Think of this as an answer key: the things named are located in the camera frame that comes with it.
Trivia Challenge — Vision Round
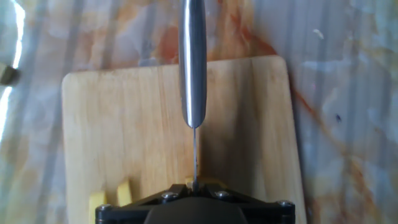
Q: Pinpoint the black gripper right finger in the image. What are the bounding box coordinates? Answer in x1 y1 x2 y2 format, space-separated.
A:
195 182 296 224

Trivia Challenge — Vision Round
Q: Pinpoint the steel kitchen knife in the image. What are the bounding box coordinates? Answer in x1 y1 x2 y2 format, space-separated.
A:
178 0 208 191

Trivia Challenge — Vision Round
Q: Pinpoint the orange marble pattern mat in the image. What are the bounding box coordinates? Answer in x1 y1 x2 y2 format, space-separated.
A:
0 0 398 224

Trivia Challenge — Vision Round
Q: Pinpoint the wooden knife rack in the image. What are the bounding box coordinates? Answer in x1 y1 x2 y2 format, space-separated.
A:
0 63 21 86

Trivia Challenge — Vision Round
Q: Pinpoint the wooden cutting board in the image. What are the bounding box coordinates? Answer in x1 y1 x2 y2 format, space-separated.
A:
61 55 307 224

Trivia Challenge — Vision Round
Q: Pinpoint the yellow peeled potato half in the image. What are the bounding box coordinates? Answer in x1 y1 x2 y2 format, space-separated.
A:
185 175 226 189

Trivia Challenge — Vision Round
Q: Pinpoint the cut yellow potato slice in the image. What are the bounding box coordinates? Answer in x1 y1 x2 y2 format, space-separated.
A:
88 191 108 224
116 180 134 207

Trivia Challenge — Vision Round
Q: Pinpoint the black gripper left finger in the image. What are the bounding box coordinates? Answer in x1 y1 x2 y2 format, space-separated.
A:
95 182 195 224

